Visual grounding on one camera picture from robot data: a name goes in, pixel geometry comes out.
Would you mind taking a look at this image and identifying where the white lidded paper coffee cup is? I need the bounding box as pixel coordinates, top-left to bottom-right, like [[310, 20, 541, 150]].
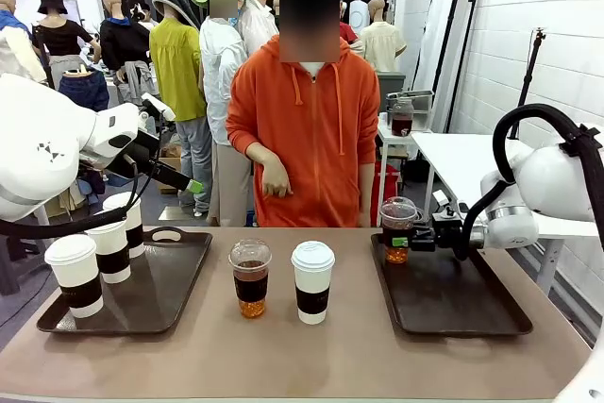
[[44, 234, 104, 320], [102, 192, 145, 259], [84, 221, 132, 285], [291, 241, 336, 326]]

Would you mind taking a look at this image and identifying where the mannequin in black sweater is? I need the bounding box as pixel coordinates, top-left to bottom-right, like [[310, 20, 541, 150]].
[[99, 0, 159, 107]]

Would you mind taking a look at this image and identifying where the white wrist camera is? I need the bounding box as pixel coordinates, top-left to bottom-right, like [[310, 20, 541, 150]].
[[431, 189, 471, 216], [140, 92, 176, 123]]

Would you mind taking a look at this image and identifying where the person left forearm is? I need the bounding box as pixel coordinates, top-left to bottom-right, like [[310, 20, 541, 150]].
[[357, 162, 374, 216]]

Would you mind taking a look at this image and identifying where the person right hand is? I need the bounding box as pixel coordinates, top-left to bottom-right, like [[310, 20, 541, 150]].
[[260, 156, 294, 199]]

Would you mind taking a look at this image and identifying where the glass jar of tea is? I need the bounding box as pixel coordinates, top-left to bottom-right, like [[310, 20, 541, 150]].
[[390, 96, 415, 137]]

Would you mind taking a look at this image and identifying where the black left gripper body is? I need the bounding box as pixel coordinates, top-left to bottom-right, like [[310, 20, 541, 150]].
[[107, 131, 164, 178]]

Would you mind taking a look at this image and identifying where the mannequin with green bucket hat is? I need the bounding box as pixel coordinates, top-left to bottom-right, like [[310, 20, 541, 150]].
[[190, 0, 256, 227]]

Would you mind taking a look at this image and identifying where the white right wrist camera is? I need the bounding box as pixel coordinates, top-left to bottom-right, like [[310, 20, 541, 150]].
[[431, 189, 471, 216]]

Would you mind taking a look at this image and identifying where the black tripod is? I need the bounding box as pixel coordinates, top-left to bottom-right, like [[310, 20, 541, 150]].
[[507, 27, 548, 141]]

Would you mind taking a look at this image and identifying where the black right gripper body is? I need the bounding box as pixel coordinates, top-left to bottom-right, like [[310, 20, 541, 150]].
[[431, 212, 466, 251]]

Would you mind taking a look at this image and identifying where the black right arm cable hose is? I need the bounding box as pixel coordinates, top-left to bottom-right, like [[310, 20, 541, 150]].
[[458, 103, 604, 261]]

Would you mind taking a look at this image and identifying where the red shopping bag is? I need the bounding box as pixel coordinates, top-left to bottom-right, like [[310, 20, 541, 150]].
[[370, 161, 401, 227]]

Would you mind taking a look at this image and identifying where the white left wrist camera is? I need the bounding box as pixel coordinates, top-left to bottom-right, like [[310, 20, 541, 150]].
[[140, 92, 176, 123]]

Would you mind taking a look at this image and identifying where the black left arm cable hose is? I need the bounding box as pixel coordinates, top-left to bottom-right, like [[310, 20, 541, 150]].
[[0, 152, 164, 239]]

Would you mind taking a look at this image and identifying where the cardboard box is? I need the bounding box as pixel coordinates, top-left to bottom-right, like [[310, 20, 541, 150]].
[[158, 143, 183, 194]]

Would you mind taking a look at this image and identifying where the mannequin torso in blue jeans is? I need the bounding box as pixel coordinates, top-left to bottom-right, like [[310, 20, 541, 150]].
[[59, 67, 110, 112]]

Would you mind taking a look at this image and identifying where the mannequin in white shirt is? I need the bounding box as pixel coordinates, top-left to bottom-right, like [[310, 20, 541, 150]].
[[238, 0, 281, 60]]

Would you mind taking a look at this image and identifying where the mannequin in cream shirt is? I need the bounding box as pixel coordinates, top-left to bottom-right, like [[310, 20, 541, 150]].
[[358, 0, 408, 74]]

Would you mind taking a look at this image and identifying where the clear plastic iced tea cup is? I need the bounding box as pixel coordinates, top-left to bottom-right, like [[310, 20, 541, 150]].
[[379, 196, 419, 265], [227, 238, 274, 320]]

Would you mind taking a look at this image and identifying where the grey box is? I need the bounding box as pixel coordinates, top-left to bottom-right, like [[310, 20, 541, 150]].
[[376, 71, 407, 95]]

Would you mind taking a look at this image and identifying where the person in orange hoodie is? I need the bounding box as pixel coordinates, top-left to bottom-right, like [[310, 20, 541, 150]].
[[225, 0, 381, 228]]

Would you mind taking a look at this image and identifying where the dark brown serving tray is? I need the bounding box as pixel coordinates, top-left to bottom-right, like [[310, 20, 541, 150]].
[[36, 226, 214, 336], [370, 231, 534, 339]]

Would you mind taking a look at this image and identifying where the small white side table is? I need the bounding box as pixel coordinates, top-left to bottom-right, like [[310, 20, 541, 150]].
[[377, 125, 433, 187]]

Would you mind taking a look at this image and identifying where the mannequin in yellow-green shirt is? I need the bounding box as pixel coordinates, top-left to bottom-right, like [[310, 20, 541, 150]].
[[149, 0, 212, 215]]

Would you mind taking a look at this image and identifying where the mannequin with black hat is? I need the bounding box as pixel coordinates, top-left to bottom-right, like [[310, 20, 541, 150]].
[[31, 0, 101, 91]]

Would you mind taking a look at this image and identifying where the person right forearm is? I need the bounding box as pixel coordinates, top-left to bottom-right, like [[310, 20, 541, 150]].
[[245, 141, 276, 166]]

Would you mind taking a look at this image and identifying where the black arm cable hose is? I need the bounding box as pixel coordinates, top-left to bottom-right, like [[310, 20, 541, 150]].
[[458, 103, 604, 261], [0, 152, 164, 239]]

